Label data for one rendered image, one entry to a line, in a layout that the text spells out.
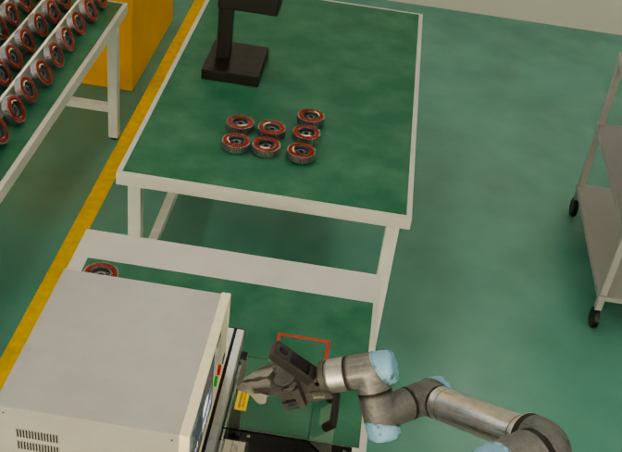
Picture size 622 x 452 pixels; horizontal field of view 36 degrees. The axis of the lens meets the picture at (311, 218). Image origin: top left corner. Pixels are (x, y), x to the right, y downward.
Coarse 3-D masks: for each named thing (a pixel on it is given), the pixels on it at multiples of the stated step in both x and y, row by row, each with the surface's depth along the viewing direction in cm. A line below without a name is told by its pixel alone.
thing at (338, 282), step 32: (96, 256) 316; (128, 256) 318; (160, 256) 320; (192, 256) 322; (224, 256) 324; (256, 256) 325; (288, 288) 314; (320, 288) 315; (352, 288) 317; (352, 448) 263
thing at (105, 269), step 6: (96, 264) 307; (102, 264) 307; (108, 264) 308; (84, 270) 304; (90, 270) 305; (96, 270) 307; (102, 270) 308; (108, 270) 307; (114, 270) 305; (114, 276) 303
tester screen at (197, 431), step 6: (210, 372) 206; (210, 378) 208; (204, 396) 201; (204, 402) 203; (198, 414) 196; (198, 420) 198; (198, 426) 200; (198, 432) 201; (192, 438) 192; (198, 438) 203; (192, 444) 193; (198, 444) 205; (192, 450) 195; (198, 450) 207
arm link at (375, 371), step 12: (348, 360) 209; (360, 360) 208; (372, 360) 207; (384, 360) 206; (396, 360) 211; (348, 372) 208; (360, 372) 207; (372, 372) 206; (384, 372) 206; (396, 372) 209; (348, 384) 209; (360, 384) 208; (372, 384) 207; (384, 384) 207
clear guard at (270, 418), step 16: (240, 368) 238; (256, 368) 239; (272, 400) 231; (320, 400) 235; (240, 416) 226; (256, 416) 226; (272, 416) 227; (288, 416) 227; (304, 416) 228; (320, 416) 231; (256, 432) 222; (272, 432) 223; (288, 432) 223; (304, 432) 224; (320, 432) 228; (320, 448) 225
